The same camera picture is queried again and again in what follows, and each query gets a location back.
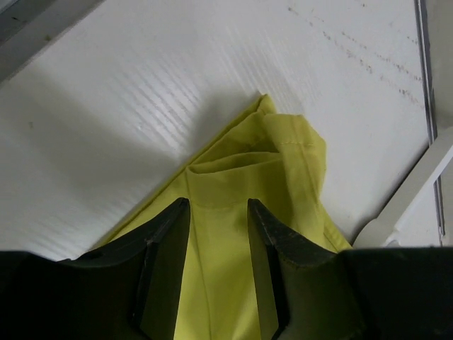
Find aluminium frame rail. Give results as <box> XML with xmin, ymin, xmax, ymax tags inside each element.
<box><xmin>414</xmin><ymin>0</ymin><xmax>446</xmax><ymax>247</ymax></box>

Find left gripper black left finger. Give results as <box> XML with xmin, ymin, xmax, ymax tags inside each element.
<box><xmin>1</xmin><ymin>198</ymin><xmax>190</xmax><ymax>339</ymax></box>

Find white metal clothes rack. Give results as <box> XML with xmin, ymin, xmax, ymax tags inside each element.
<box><xmin>353</xmin><ymin>127</ymin><xmax>452</xmax><ymax>249</ymax></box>

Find yellow-green trousers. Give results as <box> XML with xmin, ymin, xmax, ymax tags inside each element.
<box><xmin>108</xmin><ymin>95</ymin><xmax>350</xmax><ymax>339</ymax></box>

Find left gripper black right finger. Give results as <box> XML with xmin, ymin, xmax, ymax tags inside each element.
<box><xmin>248</xmin><ymin>199</ymin><xmax>452</xmax><ymax>339</ymax></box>

